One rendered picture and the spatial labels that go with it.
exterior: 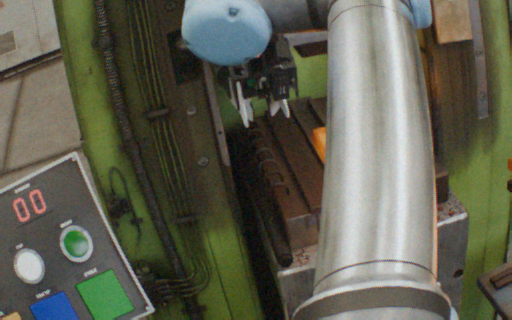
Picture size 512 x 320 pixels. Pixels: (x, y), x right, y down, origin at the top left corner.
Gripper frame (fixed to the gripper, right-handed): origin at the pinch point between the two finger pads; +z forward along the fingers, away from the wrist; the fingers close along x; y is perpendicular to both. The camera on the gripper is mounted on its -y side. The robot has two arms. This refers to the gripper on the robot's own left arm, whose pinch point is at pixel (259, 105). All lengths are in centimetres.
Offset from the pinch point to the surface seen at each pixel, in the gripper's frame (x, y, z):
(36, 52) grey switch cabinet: -156, -417, 333
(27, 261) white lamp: -40.5, 8.7, 11.8
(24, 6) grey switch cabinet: -159, -441, 284
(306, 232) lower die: 5.1, 1.8, 32.8
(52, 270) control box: -36.8, 9.4, 14.5
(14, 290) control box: -44.5, 12.9, 13.0
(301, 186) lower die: 6.5, -7.1, 32.3
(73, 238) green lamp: -31.7, 4.8, 13.7
